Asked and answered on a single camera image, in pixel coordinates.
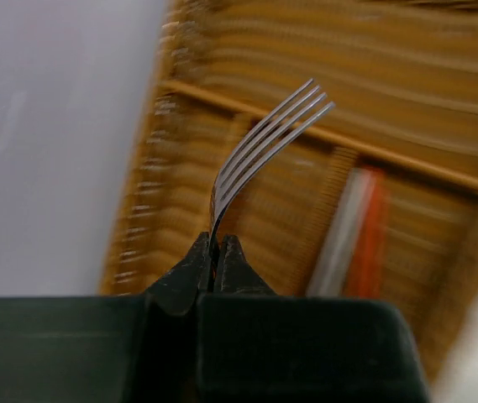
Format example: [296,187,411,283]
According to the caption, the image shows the dark handled fork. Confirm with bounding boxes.
[208,79,334,257]

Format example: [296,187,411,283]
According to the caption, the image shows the brown wicker cutlery tray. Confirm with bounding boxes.
[100,1,478,381]

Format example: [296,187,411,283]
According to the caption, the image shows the orange chopstick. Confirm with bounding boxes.
[343,166,389,299]

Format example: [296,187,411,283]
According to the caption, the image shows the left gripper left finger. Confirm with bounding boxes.
[0,233,209,402]

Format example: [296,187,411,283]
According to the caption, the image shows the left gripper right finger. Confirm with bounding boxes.
[196,235,430,402]

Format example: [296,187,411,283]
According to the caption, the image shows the white chopstick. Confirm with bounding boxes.
[306,168,373,297]

